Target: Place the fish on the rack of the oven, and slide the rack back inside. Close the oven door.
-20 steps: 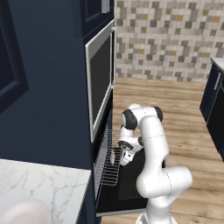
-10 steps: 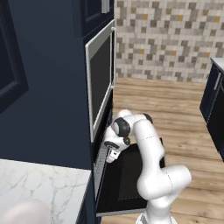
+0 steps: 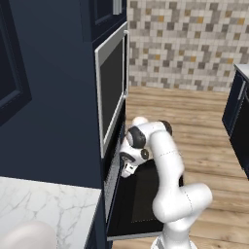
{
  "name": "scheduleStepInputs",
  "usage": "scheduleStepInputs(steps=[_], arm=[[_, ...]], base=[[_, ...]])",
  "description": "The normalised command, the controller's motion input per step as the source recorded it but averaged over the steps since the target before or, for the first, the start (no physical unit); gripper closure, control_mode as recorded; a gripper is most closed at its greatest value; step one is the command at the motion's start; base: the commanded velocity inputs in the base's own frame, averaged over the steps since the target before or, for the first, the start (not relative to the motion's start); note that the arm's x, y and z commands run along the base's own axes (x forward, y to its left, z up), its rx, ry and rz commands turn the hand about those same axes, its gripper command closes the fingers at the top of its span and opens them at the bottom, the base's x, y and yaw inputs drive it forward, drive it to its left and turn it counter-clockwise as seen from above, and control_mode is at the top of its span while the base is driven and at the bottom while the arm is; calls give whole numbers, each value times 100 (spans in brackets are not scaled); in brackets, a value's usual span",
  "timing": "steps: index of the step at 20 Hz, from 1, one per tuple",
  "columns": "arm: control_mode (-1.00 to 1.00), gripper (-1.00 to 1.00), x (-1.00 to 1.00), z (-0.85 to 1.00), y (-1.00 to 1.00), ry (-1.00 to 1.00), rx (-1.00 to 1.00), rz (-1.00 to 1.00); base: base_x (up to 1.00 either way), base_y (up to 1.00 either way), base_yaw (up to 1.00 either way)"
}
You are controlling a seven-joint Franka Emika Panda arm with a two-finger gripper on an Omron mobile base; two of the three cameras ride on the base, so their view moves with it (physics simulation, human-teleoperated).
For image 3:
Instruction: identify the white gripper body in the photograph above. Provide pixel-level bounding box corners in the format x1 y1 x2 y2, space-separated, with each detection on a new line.
121 164 138 179

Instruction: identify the black oven door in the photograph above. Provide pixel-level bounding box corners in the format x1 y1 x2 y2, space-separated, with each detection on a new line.
105 158 186 242

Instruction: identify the black built-in oven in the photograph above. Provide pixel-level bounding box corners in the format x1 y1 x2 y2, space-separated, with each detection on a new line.
101 96 128 231

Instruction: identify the dark blue cupboard door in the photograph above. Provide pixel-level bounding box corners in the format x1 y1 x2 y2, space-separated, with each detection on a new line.
89 0 128 41

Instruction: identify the silver framed built-in microwave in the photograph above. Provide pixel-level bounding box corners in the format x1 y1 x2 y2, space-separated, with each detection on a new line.
93 21 131 160

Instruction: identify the tall dark blue cabinet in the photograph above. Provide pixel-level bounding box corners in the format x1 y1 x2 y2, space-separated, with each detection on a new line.
0 0 130 249

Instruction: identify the white rounded object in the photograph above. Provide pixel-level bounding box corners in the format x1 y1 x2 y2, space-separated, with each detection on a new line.
0 221 58 249

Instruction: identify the dark blue cupboard run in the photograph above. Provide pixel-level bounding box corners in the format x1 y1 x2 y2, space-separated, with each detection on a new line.
221 63 249 180

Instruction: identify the grey wire oven rack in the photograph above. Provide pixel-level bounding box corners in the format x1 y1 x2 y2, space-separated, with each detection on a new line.
104 139 123 225

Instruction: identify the silver microwave handle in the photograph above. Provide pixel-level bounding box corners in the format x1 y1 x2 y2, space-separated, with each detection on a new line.
123 29 131 98

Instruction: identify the silver cupboard handle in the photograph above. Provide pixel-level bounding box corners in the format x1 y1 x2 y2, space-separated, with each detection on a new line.
112 0 124 16

